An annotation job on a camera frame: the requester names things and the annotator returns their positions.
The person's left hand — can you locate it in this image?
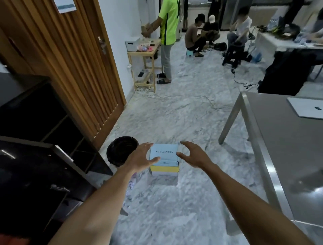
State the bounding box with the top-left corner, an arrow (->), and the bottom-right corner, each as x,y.
123,142 -> 161,175

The person's right hand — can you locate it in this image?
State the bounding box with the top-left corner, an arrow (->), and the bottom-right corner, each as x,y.
176,141 -> 215,170

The yellow shoebox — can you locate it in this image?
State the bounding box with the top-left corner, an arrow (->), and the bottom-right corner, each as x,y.
150,165 -> 180,174

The light blue Veranevada box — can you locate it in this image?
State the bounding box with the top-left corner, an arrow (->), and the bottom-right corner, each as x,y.
149,144 -> 180,168

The white grey patterned shoebox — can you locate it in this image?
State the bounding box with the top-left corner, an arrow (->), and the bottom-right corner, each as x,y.
151,171 -> 180,178

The dark wooden cabinet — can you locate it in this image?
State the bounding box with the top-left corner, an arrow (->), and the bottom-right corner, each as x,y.
0,73 -> 114,238

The person's left forearm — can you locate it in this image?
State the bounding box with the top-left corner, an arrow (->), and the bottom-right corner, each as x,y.
48,165 -> 136,245

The person's right forearm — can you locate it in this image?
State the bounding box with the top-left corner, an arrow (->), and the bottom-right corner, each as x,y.
204,163 -> 313,245

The grey rectangular table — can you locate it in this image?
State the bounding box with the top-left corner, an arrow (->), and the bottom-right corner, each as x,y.
218,91 -> 323,245

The black stool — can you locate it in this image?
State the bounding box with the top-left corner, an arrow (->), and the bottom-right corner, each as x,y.
221,45 -> 245,69

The light wooden table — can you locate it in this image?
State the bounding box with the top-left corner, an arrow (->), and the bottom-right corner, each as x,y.
127,38 -> 162,93

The brown wooden slatted door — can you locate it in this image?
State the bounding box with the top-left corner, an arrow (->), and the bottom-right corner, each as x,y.
0,0 -> 127,151

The white storage box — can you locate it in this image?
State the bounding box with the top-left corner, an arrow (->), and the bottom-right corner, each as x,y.
125,37 -> 141,53

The silver laptop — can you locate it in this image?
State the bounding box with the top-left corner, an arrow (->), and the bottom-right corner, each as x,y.
287,97 -> 323,120

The black jacket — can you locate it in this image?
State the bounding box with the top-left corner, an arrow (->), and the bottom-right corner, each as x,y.
257,48 -> 323,97

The long white table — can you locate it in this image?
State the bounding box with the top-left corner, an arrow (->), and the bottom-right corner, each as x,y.
254,30 -> 323,67

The white blue paper sheet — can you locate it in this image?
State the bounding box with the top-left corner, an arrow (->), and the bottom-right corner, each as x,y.
53,0 -> 77,14

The black charger cable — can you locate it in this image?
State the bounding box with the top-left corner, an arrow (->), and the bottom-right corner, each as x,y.
230,69 -> 260,89

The white power cable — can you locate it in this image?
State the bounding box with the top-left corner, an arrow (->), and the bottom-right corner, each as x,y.
127,64 -> 142,93

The silver door lever handle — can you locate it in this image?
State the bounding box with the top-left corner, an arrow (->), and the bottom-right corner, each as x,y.
98,36 -> 108,55

